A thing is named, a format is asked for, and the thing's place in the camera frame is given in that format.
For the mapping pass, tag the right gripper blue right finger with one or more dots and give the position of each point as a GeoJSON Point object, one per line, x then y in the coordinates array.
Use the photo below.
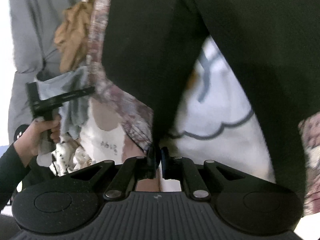
{"type": "Point", "coordinates": [185, 171]}

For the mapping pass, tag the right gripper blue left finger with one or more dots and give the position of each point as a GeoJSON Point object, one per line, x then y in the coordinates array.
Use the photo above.
{"type": "Point", "coordinates": [131, 172]}

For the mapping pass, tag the black bear pattern garment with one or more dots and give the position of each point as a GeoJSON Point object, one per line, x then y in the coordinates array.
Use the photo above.
{"type": "Point", "coordinates": [142, 54]}

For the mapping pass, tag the person left hand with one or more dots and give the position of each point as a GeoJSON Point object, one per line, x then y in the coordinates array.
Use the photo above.
{"type": "Point", "coordinates": [28, 145]}

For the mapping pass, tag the cream bear print quilt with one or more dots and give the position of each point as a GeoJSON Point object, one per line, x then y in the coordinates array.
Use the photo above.
{"type": "Point", "coordinates": [214, 121]}

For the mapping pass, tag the brown crumpled garment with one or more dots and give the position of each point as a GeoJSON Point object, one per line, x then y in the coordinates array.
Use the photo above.
{"type": "Point", "coordinates": [71, 37]}

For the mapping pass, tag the grey blue pillow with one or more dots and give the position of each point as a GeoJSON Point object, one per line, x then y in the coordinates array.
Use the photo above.
{"type": "Point", "coordinates": [33, 27]}

